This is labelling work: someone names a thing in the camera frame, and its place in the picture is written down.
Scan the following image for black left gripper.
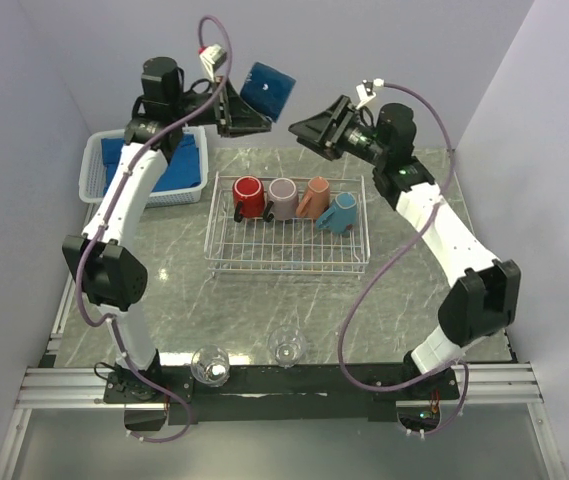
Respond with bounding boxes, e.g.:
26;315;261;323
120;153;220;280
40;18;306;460
170;75;271;138

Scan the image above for white plastic basket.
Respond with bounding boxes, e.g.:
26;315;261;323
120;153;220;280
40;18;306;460
78;126;209;207

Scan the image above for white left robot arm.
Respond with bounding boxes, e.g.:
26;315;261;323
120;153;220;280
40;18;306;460
62;45;271;402

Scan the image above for white wire dish rack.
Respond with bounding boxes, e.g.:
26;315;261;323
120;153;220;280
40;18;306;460
204;173;371;276

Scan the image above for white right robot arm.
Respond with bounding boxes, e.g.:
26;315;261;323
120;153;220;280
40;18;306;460
289;96;521;399

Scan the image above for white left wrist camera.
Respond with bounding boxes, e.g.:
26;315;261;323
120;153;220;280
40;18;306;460
199;44;227;81

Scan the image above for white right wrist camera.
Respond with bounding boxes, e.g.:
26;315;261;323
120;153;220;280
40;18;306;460
355;78;385;110

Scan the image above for dark blue mug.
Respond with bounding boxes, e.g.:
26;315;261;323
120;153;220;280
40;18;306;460
240;62;296;122

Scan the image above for light blue mug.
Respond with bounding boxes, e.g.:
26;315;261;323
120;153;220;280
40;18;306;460
315;192;357;236

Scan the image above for black table edge rail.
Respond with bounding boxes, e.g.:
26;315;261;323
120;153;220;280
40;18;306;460
103;363;461;424

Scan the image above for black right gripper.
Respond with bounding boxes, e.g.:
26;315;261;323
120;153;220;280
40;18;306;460
289;96;388;167

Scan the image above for clear glass cup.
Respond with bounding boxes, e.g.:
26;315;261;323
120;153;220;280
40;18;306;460
190;345;230;387
267;325;308;368

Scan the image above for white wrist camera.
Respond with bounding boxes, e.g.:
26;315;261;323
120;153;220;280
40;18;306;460
355;78;385;110
199;44;227;81

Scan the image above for red mug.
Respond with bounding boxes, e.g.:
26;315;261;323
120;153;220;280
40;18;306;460
232;175;266;223

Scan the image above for purple mug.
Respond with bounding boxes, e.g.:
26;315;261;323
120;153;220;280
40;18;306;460
263;178;299;222

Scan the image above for aluminium frame rail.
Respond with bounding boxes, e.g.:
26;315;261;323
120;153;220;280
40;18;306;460
14;364;543;410

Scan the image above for blue cloth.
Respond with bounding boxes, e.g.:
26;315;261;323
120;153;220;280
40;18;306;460
101;133;201;193

